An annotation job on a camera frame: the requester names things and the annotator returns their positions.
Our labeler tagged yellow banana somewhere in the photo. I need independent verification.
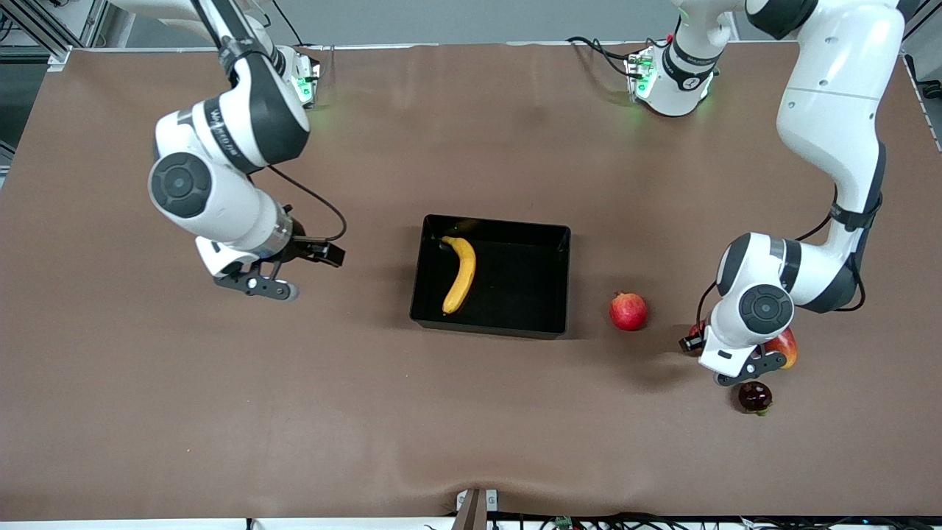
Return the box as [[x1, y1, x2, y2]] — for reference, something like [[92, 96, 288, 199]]
[[440, 236, 477, 316]]

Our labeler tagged black plastic box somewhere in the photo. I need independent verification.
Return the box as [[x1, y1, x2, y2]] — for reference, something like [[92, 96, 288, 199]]
[[409, 214, 572, 340]]

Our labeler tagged red pomegranate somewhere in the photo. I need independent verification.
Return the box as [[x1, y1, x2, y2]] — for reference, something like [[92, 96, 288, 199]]
[[609, 290, 649, 331]]

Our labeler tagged dark purple mangosteen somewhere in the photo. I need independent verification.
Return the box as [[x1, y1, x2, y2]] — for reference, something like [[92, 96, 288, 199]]
[[738, 381, 773, 417]]

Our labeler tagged red yellow mango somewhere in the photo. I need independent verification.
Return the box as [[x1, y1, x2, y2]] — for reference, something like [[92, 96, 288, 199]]
[[764, 328, 798, 370]]

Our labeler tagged brown table mat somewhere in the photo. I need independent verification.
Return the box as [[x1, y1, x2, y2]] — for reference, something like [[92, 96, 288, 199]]
[[0, 42, 942, 520]]

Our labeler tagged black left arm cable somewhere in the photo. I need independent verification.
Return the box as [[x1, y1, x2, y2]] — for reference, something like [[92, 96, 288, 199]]
[[695, 184, 884, 350]]

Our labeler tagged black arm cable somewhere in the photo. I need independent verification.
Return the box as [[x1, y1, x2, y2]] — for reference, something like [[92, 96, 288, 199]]
[[695, 184, 884, 350], [266, 163, 348, 244]]

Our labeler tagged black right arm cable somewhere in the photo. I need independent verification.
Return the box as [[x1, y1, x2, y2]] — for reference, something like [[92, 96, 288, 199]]
[[266, 163, 348, 244]]

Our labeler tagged black right base cable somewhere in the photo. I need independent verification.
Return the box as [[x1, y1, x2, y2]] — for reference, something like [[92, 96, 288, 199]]
[[269, 0, 308, 49]]

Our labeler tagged black base cable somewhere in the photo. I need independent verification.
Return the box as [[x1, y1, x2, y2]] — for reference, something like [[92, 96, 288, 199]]
[[269, 0, 308, 49], [565, 35, 648, 78]]

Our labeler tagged black left base cable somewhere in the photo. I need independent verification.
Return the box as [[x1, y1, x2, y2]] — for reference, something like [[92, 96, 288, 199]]
[[565, 35, 648, 78]]

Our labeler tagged aluminium frame post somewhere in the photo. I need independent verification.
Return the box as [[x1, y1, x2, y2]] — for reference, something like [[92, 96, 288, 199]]
[[902, 0, 942, 58], [0, 0, 111, 71]]

